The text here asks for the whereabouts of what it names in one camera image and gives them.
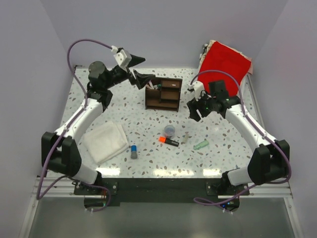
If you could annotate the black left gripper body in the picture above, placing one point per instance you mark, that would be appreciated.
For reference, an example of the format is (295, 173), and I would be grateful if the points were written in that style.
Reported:
(118, 77)

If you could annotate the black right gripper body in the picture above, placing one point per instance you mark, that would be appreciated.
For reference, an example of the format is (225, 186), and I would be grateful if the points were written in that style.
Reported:
(204, 102)

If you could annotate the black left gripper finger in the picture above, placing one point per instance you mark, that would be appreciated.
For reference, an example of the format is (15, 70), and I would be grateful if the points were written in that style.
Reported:
(135, 60)
(142, 79)

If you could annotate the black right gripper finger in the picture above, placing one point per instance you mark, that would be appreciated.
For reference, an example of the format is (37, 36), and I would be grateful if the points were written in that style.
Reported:
(193, 112)
(204, 112)

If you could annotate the pink capped white marker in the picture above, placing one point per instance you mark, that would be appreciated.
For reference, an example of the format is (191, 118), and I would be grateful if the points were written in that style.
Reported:
(151, 85)

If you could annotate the clear jar of paperclips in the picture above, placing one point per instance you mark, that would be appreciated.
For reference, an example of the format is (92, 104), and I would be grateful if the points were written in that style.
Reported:
(169, 131)

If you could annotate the green translucent cap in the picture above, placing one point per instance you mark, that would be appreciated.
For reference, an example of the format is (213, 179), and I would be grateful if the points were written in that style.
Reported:
(201, 145)

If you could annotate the brown wooden desk organizer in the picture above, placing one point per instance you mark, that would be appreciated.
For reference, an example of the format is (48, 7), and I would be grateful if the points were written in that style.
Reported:
(167, 97)

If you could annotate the orange capped black highlighter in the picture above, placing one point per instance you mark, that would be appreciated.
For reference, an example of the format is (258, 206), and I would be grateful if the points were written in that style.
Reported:
(168, 141)

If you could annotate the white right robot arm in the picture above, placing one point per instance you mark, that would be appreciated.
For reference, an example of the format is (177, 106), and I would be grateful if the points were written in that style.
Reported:
(270, 158)

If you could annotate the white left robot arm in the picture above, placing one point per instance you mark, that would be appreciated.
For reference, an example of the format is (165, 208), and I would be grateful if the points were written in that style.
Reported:
(59, 149)

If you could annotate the beige small tube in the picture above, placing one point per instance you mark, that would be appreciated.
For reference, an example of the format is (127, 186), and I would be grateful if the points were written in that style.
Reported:
(185, 138)

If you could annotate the white plastic basket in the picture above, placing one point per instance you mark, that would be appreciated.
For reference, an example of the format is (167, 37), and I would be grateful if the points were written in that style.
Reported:
(244, 88)

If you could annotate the white folded towel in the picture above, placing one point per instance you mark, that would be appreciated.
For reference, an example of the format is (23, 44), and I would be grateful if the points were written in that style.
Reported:
(105, 142)

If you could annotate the blue grey stamp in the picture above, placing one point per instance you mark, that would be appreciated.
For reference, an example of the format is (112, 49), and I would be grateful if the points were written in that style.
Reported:
(134, 153)

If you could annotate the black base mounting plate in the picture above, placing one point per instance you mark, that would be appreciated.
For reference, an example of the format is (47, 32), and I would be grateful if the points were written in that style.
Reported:
(204, 191)

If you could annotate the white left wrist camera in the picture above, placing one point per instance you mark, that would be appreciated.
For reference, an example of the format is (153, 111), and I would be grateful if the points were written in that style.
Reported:
(122, 56)

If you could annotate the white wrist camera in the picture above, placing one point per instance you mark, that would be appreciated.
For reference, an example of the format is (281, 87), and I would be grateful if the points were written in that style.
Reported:
(197, 87)
(122, 56)

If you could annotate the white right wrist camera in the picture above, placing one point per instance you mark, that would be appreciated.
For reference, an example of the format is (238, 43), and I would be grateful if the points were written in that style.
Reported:
(197, 87)

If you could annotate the aluminium frame rail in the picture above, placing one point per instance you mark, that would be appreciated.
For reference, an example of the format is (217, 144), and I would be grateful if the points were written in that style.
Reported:
(281, 190)

